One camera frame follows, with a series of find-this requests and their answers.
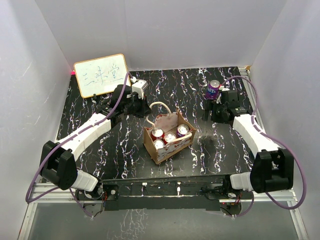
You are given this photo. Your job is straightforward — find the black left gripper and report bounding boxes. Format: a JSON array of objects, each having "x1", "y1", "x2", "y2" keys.
[{"x1": 122, "y1": 93, "x2": 153, "y2": 119}]

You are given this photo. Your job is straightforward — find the purple Fanta can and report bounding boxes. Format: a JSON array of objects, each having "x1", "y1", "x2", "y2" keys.
[
  {"x1": 205, "y1": 80, "x2": 221, "y2": 100},
  {"x1": 176, "y1": 124, "x2": 190, "y2": 138}
]

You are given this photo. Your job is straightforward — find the patterned canvas tote bag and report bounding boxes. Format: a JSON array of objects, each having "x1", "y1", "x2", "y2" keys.
[{"x1": 143, "y1": 101, "x2": 196, "y2": 164}]

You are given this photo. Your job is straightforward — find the red Coca-Cola can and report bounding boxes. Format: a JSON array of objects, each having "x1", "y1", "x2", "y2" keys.
[
  {"x1": 163, "y1": 132, "x2": 177, "y2": 145},
  {"x1": 150, "y1": 127, "x2": 165, "y2": 142}
]

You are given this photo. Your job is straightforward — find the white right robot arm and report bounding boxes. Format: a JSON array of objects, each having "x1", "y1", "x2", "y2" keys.
[{"x1": 203, "y1": 90, "x2": 294, "y2": 199}]

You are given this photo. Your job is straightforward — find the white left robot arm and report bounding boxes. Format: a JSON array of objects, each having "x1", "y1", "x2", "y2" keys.
[{"x1": 39, "y1": 79, "x2": 151, "y2": 200}]

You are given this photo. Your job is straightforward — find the red soda can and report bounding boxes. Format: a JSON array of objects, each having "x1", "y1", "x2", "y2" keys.
[{"x1": 153, "y1": 139, "x2": 165, "y2": 150}]

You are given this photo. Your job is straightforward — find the small framed whiteboard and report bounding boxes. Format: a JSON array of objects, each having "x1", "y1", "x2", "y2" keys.
[{"x1": 73, "y1": 53, "x2": 131, "y2": 99}]

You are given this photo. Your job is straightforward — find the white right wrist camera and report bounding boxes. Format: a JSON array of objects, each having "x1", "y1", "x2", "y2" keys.
[{"x1": 216, "y1": 85, "x2": 230, "y2": 104}]

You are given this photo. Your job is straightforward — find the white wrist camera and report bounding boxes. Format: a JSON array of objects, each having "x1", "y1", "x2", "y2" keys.
[
  {"x1": 131, "y1": 79, "x2": 148, "y2": 99},
  {"x1": 216, "y1": 85, "x2": 230, "y2": 104}
]

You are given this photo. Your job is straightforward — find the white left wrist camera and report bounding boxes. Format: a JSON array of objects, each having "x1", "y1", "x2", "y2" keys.
[{"x1": 131, "y1": 79, "x2": 148, "y2": 99}]

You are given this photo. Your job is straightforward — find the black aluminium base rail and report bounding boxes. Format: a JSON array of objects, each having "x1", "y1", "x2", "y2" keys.
[{"x1": 18, "y1": 172, "x2": 308, "y2": 240}]

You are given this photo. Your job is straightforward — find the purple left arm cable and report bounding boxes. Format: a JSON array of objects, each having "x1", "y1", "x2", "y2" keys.
[{"x1": 25, "y1": 71, "x2": 137, "y2": 218}]

